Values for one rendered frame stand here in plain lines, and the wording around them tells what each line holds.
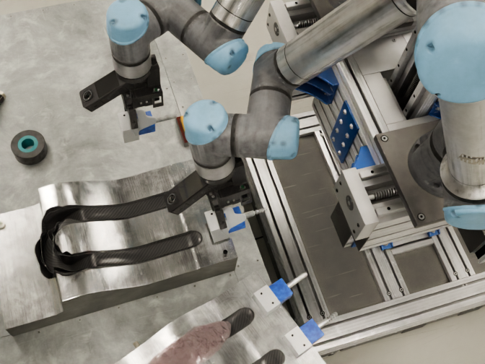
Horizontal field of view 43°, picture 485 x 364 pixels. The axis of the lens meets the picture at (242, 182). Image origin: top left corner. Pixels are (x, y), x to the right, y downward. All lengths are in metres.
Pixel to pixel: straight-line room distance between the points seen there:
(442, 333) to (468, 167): 1.42
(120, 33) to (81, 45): 0.63
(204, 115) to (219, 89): 1.62
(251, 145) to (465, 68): 0.39
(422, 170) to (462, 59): 0.57
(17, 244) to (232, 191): 0.51
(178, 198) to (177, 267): 0.20
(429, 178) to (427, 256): 0.94
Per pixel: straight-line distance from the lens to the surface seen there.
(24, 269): 1.42
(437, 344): 2.39
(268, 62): 1.10
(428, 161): 1.31
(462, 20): 0.78
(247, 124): 1.04
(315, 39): 1.02
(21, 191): 1.57
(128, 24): 1.15
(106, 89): 1.30
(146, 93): 1.32
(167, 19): 1.20
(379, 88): 1.57
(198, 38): 1.16
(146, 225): 1.39
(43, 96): 1.70
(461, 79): 0.81
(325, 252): 2.14
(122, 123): 1.43
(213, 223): 1.32
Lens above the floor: 2.16
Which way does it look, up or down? 63 degrees down
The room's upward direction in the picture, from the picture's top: 10 degrees clockwise
